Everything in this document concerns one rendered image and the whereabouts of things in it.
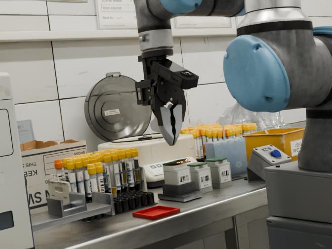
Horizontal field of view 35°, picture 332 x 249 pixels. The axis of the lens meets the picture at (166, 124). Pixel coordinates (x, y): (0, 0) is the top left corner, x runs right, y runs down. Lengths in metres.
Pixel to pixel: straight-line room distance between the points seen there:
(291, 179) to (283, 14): 0.28
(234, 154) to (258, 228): 0.91
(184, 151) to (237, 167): 0.17
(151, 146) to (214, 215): 0.36
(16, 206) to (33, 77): 0.78
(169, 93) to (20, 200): 0.43
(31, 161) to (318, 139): 0.65
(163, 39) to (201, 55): 0.87
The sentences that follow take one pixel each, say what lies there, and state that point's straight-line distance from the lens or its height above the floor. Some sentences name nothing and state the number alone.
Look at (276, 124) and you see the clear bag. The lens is 2.04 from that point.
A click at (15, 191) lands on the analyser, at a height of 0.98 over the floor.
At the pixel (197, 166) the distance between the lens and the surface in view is 1.20.
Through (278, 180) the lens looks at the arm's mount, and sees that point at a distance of 0.92.
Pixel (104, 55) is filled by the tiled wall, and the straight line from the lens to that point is 1.74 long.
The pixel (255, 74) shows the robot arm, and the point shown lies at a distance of 0.77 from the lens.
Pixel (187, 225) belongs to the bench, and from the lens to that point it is 1.05.
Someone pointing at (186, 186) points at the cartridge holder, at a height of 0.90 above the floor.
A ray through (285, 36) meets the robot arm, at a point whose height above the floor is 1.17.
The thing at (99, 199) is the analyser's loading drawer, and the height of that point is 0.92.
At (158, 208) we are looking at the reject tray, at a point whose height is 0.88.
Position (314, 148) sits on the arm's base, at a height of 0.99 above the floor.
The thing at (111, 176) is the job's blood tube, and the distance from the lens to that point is 1.13.
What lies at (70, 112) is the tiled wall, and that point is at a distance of 1.66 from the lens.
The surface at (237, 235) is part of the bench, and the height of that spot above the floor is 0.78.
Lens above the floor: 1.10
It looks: 3 degrees down
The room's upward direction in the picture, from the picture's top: 7 degrees counter-clockwise
